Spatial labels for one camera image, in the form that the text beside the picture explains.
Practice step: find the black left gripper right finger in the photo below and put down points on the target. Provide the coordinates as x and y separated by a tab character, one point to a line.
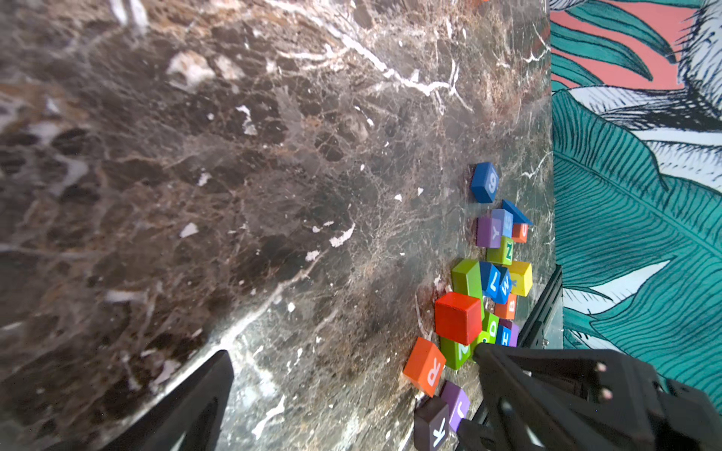
584	400

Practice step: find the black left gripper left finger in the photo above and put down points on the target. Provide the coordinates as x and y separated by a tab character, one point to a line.
190	417

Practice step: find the orange R block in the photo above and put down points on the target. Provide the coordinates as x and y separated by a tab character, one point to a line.
425	366

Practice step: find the purple block front right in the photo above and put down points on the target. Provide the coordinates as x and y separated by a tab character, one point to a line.
516	331

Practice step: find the blue H block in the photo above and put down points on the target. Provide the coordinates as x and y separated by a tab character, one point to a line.
503	336

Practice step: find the green D block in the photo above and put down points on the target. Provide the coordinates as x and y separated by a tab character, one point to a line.
490	328

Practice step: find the purple block front left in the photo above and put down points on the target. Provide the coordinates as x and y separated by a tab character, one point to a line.
458	403

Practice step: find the orange B block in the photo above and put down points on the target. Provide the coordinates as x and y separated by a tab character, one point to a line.
508	310

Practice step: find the green 2 block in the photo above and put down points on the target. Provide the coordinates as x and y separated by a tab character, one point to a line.
456	354

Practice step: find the black K block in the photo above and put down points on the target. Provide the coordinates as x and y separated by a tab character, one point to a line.
431	424

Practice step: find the red block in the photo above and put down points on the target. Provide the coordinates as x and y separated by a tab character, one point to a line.
458	317

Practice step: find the blue W block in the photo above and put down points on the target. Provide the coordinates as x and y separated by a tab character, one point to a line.
504	285

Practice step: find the yellow block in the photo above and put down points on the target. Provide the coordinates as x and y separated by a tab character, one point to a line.
521	275

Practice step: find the blue L block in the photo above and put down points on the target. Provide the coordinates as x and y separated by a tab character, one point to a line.
490	277

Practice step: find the tall green block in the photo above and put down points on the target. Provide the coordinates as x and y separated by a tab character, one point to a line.
466	278

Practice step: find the green Z block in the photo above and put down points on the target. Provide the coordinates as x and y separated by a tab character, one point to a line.
503	255

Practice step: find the orange O block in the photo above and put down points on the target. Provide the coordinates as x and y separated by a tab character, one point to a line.
520	233

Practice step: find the purple block in pile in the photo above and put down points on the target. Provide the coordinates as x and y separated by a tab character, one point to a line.
489	232

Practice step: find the light blue block in pile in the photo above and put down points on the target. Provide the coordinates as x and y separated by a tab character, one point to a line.
506	221

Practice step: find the blue 9 block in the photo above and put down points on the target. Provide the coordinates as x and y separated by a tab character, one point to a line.
485	182

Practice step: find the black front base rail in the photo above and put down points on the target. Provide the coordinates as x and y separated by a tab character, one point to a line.
544	328

